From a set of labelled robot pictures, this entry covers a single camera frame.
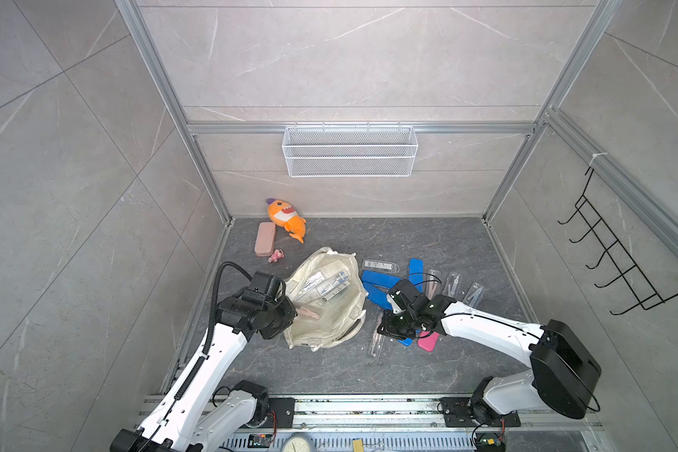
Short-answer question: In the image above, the beige canvas bag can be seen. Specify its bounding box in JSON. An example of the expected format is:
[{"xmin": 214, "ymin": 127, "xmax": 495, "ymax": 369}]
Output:
[{"xmin": 284, "ymin": 247, "xmax": 367, "ymax": 351}]

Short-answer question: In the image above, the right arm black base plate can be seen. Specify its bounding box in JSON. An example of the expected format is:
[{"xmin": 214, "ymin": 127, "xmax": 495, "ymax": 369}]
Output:
[{"xmin": 437, "ymin": 397, "xmax": 521, "ymax": 428}]

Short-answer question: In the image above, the white wire mesh basket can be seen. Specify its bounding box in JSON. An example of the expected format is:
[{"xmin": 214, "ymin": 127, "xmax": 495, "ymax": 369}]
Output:
[{"xmin": 282, "ymin": 125, "xmax": 419, "ymax": 178}]

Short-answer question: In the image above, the pink bear figurine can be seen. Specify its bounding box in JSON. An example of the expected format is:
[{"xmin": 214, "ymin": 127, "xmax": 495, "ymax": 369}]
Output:
[{"xmin": 267, "ymin": 249, "xmax": 286, "ymax": 264}]

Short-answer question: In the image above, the blue compass set case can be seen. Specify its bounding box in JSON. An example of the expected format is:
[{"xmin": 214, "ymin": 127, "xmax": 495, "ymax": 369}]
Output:
[{"xmin": 408, "ymin": 258, "xmax": 425, "ymax": 292}]

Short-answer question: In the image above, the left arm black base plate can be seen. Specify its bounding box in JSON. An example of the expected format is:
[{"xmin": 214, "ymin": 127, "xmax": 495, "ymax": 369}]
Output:
[{"xmin": 246, "ymin": 397, "xmax": 296, "ymax": 429}]

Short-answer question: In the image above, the clear plastic case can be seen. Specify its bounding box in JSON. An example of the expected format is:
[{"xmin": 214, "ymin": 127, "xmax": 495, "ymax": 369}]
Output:
[{"xmin": 297, "ymin": 270, "xmax": 350, "ymax": 303}]

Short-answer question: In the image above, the pink rectangular case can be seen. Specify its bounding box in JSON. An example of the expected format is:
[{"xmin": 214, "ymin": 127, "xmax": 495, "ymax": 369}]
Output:
[{"xmin": 254, "ymin": 221, "xmax": 276, "ymax": 257}]

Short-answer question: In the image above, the black wire hook rack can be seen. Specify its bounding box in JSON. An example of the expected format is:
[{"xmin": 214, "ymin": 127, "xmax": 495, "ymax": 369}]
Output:
[{"xmin": 557, "ymin": 169, "xmax": 678, "ymax": 316}]

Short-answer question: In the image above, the clear labelled compass case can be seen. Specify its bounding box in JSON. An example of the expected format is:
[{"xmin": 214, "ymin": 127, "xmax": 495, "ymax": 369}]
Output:
[{"xmin": 363, "ymin": 259, "xmax": 400, "ymax": 274}]

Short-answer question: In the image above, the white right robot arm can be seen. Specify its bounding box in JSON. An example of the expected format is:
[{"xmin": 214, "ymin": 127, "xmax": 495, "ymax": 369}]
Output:
[{"xmin": 377, "ymin": 279, "xmax": 602, "ymax": 426}]

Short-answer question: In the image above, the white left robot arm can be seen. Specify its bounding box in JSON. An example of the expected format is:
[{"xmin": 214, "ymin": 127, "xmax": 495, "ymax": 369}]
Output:
[{"xmin": 110, "ymin": 261, "xmax": 297, "ymax": 451}]

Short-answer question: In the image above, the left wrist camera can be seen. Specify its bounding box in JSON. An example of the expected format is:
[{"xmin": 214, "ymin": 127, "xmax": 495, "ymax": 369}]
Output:
[{"xmin": 241, "ymin": 272, "xmax": 286, "ymax": 307}]

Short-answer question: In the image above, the orange plush shark toy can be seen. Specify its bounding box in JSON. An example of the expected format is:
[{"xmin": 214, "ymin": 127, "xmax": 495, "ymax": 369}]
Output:
[{"xmin": 266, "ymin": 199, "xmax": 306, "ymax": 243}]

